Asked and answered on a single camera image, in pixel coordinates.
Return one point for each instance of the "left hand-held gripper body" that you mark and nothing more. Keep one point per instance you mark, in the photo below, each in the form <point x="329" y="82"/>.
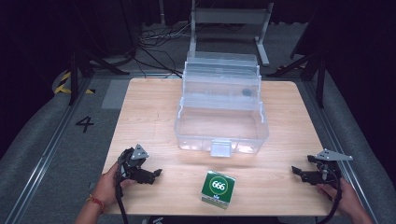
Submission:
<point x="134" y="169"/>

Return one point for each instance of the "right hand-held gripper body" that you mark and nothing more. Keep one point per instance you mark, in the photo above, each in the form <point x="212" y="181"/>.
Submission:
<point x="327" y="175"/>

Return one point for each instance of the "green and white small box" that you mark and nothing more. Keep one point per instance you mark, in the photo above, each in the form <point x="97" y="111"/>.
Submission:
<point x="218" y="189"/>

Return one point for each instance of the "clear plastic storage box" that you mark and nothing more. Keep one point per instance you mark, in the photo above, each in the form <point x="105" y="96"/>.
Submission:
<point x="221" y="124"/>

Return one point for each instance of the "person's right hand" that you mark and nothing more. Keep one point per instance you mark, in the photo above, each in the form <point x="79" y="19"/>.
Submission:
<point x="345" y="199"/>

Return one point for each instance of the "person's left hand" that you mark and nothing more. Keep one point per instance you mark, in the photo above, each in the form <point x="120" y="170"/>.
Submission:
<point x="107" y="188"/>

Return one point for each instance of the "person's dark clothing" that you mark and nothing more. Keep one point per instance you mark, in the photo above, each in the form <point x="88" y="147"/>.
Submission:
<point x="214" y="220"/>

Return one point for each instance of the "black tripod stand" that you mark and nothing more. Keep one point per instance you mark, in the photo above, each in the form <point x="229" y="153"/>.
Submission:
<point x="320" y="81"/>
<point x="74" y="77"/>

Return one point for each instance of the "small dark round object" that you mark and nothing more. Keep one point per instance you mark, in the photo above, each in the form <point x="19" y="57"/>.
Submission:
<point x="247" y="92"/>

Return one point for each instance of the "yellow and black floor tape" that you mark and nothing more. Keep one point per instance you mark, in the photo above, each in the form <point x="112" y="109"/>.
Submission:
<point x="63" y="84"/>

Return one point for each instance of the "aluminium floor rail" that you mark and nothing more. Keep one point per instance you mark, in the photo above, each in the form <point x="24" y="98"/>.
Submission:
<point x="339" y="137"/>
<point x="40" y="161"/>

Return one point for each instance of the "grey metal stand frame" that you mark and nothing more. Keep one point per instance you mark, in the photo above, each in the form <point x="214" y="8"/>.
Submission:
<point x="230" y="15"/>

